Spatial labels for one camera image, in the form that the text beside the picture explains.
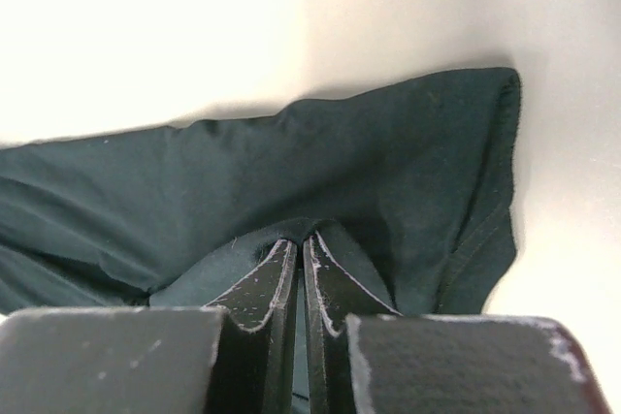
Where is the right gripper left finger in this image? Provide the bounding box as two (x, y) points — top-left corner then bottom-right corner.
(1, 240), (297, 413)

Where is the black t shirt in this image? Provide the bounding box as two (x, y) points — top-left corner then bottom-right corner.
(0, 66), (523, 405)

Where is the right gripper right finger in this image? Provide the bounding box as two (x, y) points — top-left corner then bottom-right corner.
(303, 234), (609, 413)

